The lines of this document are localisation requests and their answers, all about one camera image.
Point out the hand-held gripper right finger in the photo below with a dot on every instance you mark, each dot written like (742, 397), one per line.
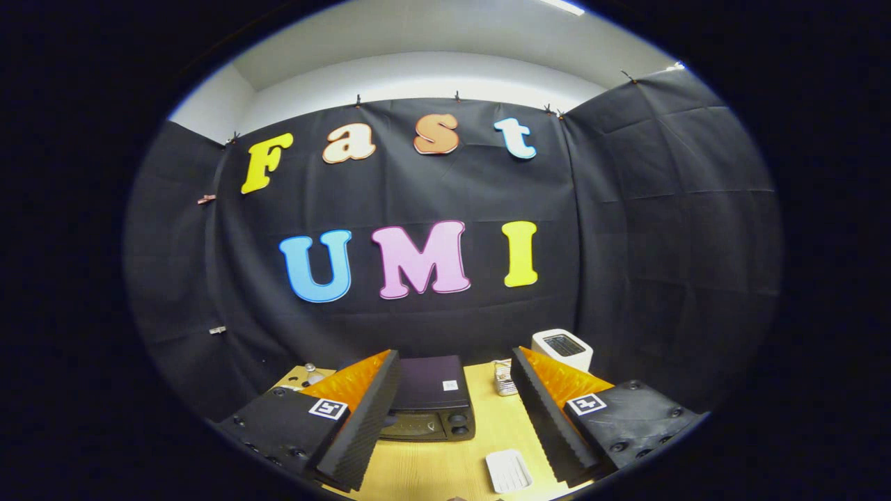
(543, 417)

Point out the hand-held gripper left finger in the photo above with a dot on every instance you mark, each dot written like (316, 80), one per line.
(365, 417)

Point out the black toaster oven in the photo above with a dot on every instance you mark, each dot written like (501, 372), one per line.
(431, 383)

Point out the white bread toaster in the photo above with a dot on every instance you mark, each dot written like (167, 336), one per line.
(578, 358)

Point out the white rectangular dish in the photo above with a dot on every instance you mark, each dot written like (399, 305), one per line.
(508, 470)

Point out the clear plastic bottle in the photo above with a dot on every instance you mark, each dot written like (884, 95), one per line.
(313, 376)

